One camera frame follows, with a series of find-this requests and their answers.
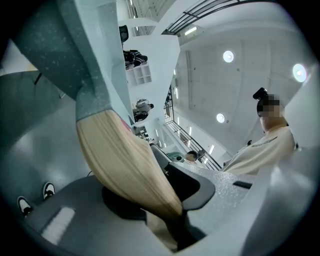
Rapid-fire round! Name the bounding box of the black metal railing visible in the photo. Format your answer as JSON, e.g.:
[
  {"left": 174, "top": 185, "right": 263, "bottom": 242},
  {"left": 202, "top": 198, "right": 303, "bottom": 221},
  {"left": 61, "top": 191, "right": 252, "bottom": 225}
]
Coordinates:
[{"left": 161, "top": 0, "right": 242, "bottom": 36}]

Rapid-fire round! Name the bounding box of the person's beige shirt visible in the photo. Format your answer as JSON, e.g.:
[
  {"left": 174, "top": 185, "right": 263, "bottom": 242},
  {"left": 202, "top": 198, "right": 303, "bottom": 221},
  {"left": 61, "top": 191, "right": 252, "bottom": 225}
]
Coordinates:
[{"left": 221, "top": 126, "right": 299, "bottom": 176}]

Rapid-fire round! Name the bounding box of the person's head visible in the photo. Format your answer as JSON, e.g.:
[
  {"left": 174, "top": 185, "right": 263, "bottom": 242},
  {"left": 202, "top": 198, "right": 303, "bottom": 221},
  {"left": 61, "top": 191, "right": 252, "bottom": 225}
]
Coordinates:
[{"left": 256, "top": 93, "right": 289, "bottom": 134}]

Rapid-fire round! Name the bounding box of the white cubby shelf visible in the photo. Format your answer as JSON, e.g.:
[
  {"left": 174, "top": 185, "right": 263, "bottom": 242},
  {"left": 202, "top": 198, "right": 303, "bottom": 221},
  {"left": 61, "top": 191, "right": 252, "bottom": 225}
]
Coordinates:
[{"left": 125, "top": 62, "right": 153, "bottom": 87}]

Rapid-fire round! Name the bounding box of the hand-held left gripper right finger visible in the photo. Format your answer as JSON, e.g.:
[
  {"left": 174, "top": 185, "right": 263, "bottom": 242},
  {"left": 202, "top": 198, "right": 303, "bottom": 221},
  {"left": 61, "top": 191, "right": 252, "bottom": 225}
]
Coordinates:
[{"left": 150, "top": 144, "right": 256, "bottom": 245}]

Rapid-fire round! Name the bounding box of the white and black shoe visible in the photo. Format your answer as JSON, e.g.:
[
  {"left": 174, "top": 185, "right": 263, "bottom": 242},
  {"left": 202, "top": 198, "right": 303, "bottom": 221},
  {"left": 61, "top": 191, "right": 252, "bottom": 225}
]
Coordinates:
[
  {"left": 16, "top": 196, "right": 34, "bottom": 218},
  {"left": 42, "top": 181, "right": 56, "bottom": 201}
]

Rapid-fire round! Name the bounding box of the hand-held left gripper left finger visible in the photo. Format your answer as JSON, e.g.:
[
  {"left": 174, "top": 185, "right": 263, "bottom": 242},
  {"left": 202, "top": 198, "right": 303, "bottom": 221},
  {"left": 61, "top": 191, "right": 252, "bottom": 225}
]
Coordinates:
[{"left": 22, "top": 174, "right": 179, "bottom": 256}]

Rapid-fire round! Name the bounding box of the green rounded seat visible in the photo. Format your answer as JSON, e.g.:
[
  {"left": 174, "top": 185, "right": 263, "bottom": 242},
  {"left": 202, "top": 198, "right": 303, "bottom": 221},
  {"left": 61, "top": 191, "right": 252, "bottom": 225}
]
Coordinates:
[{"left": 166, "top": 150, "right": 187, "bottom": 163}]

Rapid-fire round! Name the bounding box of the black head-mounted camera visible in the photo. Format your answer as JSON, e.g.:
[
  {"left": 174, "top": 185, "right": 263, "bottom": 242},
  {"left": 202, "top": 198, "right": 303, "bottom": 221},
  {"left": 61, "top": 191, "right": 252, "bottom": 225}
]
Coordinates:
[{"left": 252, "top": 87, "right": 270, "bottom": 102}]

